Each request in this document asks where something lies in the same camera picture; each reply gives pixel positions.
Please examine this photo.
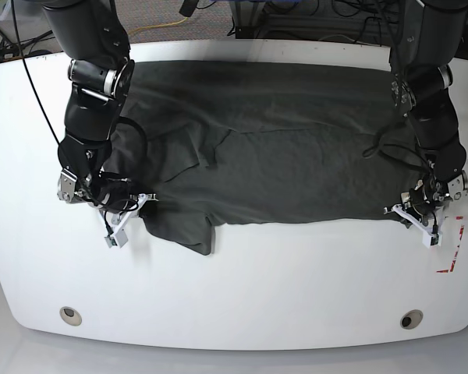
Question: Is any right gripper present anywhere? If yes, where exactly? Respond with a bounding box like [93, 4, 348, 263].
[101, 186, 156, 228]

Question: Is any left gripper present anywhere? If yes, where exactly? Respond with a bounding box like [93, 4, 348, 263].
[401, 186, 449, 228]

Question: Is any dark grey T-shirt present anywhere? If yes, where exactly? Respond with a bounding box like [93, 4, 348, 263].
[104, 61, 427, 255]

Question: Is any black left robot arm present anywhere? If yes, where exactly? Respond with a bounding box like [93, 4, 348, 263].
[389, 1, 468, 224]

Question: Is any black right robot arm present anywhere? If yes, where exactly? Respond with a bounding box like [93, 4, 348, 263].
[41, 1, 147, 213]

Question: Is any red tape rectangle marking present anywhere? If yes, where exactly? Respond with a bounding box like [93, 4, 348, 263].
[436, 215, 465, 273]

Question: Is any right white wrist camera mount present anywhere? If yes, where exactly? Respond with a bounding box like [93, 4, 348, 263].
[99, 209, 140, 248]

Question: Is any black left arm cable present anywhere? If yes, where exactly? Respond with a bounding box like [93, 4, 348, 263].
[361, 0, 434, 172]

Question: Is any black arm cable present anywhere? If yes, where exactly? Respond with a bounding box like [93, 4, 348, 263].
[116, 116, 149, 192]
[361, 0, 434, 172]

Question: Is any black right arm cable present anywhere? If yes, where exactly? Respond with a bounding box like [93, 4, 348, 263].
[116, 116, 149, 192]

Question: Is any right table cable grommet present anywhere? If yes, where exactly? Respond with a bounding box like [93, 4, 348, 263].
[400, 309, 424, 330]

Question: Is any table cable grommet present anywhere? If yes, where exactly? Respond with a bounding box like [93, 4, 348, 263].
[59, 306, 82, 326]
[400, 309, 424, 330]

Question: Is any left table cable grommet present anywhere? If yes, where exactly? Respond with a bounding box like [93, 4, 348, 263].
[59, 306, 82, 326]

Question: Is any yellow cable on floor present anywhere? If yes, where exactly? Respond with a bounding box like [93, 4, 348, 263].
[128, 15, 188, 38]

